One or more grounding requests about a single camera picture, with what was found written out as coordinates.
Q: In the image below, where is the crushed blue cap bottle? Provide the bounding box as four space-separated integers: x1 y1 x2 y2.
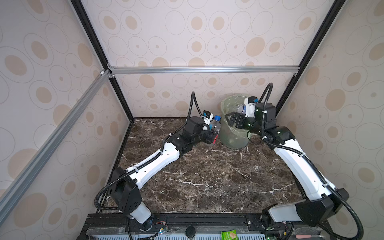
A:
210 115 221 145

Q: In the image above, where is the blue cap round-label bottle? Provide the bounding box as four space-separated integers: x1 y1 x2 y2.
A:
237 104 246 114

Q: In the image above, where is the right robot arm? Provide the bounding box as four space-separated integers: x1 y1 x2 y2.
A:
225 83 364 240

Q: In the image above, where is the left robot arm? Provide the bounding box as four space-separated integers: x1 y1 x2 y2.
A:
94 93 215 228

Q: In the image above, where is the green lined mesh waste bin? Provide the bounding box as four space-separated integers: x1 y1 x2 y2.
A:
219 95 249 150

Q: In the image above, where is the black round knob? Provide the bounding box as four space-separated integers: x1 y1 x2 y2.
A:
185 226 196 239

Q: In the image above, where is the green snack packet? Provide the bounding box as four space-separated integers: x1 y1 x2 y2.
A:
221 230 239 240

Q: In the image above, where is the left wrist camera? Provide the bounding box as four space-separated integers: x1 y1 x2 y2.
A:
202 111 214 131

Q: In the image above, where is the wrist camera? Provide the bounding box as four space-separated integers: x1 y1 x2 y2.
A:
202 111 214 131
244 96 259 118

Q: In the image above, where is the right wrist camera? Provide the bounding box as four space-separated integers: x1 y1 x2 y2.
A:
244 96 259 118

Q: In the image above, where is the horizontal aluminium rail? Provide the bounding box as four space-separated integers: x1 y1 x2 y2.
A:
110 66 300 75

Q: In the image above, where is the pink handled tool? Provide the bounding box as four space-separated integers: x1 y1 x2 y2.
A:
295 235 313 240

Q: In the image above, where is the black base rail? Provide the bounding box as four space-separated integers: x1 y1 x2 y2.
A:
77 212 332 240

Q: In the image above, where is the left diagonal aluminium rail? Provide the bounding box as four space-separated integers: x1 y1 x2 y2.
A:
1 70 112 224

